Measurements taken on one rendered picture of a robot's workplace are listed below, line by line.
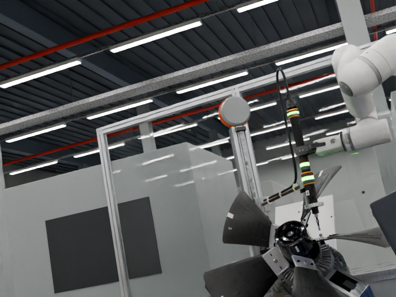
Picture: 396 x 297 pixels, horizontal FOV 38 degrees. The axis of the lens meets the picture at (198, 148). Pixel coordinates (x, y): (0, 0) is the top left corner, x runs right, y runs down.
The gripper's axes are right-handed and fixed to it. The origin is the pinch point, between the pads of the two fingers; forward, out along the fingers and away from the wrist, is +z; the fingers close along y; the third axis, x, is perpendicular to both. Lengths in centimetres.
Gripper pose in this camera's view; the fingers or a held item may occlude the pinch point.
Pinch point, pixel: (302, 151)
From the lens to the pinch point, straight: 212.3
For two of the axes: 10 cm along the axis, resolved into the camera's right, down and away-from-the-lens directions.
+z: -9.0, 2.4, 3.7
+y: 4.0, 1.1, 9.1
